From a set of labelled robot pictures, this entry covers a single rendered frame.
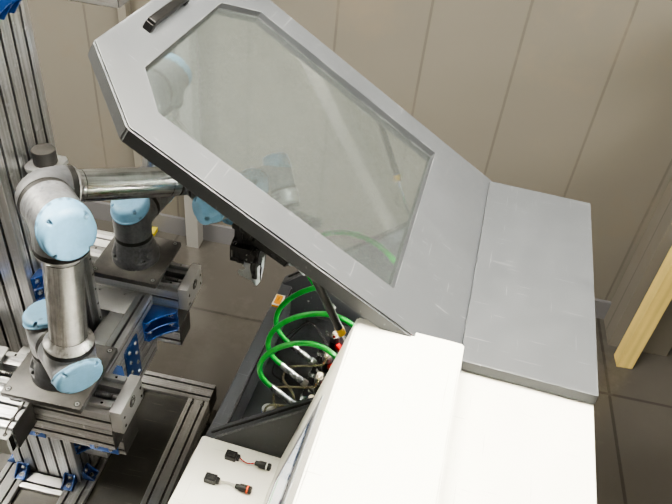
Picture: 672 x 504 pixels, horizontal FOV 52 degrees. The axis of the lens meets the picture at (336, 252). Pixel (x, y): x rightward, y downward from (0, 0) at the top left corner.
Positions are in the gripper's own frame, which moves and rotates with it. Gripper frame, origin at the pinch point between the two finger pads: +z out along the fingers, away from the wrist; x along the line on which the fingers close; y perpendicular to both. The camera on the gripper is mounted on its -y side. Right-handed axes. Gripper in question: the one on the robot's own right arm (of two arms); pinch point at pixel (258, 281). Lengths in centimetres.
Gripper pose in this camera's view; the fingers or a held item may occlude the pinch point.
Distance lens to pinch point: 193.5
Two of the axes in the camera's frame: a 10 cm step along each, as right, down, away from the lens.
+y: -9.6, -2.4, 1.4
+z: -0.9, 7.6, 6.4
